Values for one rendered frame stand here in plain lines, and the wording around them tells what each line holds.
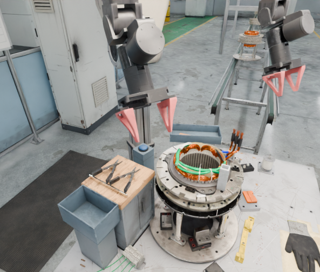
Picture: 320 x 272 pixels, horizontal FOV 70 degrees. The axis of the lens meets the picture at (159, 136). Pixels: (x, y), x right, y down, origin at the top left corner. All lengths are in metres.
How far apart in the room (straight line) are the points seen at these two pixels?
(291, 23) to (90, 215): 0.87
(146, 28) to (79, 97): 2.55
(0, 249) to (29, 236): 0.20
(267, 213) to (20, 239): 1.79
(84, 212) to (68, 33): 2.16
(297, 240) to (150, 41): 0.98
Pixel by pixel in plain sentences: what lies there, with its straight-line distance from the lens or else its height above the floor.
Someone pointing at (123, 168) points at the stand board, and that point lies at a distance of 0.92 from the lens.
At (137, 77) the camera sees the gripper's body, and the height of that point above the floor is 1.50.
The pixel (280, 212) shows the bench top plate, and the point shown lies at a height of 0.78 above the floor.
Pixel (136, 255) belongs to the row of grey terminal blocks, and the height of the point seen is 0.82.
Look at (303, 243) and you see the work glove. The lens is 1.17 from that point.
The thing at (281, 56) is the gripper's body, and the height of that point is 1.48.
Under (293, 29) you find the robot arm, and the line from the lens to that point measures 0.81.
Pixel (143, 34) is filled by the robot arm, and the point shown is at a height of 1.59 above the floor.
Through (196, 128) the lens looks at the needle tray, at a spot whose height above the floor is 1.05.
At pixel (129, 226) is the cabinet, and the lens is 0.93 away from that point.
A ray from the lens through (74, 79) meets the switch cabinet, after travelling 2.89.
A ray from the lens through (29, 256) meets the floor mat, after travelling 2.11.
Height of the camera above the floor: 1.66
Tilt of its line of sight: 33 degrees down
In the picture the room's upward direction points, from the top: straight up
